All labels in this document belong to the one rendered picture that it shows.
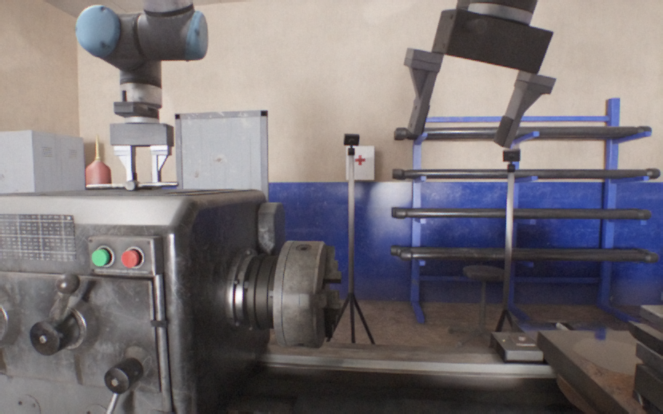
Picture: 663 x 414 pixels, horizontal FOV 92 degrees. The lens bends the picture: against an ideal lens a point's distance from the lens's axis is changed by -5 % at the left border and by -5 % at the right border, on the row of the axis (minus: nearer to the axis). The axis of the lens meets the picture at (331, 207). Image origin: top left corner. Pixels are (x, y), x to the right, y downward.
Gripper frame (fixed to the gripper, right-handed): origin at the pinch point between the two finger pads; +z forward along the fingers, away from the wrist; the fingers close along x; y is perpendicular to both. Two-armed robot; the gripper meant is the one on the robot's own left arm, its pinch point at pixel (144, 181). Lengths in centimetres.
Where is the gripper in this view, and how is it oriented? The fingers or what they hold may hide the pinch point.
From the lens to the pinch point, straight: 91.2
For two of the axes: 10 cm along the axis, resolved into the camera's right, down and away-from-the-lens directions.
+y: -1.0, -0.8, 9.9
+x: -9.9, 0.1, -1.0
